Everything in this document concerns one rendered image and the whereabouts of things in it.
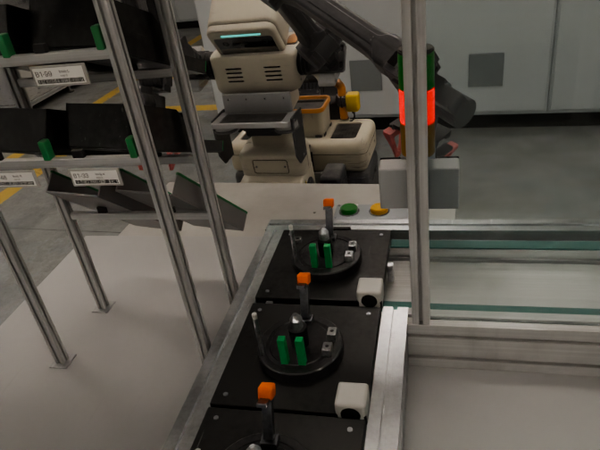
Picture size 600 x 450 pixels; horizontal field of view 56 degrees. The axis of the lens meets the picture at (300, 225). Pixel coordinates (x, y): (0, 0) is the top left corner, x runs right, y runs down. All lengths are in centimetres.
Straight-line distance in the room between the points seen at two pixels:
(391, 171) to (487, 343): 35
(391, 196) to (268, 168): 103
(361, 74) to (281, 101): 240
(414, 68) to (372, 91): 336
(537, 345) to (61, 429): 83
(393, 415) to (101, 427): 52
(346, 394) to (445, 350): 25
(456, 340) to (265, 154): 105
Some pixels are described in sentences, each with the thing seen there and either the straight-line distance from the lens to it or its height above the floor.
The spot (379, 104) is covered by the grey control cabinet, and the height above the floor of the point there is 21.
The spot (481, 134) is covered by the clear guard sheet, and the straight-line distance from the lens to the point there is 83.
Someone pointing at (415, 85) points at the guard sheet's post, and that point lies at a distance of 80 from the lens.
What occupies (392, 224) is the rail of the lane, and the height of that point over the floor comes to 96.
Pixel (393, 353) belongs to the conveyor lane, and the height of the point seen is 96.
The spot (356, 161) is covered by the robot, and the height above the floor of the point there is 74.
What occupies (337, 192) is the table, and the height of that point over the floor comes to 86.
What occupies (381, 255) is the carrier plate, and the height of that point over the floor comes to 97.
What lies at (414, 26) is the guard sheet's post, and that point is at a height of 145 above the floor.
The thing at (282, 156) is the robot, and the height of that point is 88.
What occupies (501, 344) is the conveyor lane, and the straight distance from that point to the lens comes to 103.
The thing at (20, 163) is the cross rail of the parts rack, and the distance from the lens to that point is 100.
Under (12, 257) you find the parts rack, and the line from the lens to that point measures 113.
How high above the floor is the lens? 163
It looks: 31 degrees down
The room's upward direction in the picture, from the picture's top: 9 degrees counter-clockwise
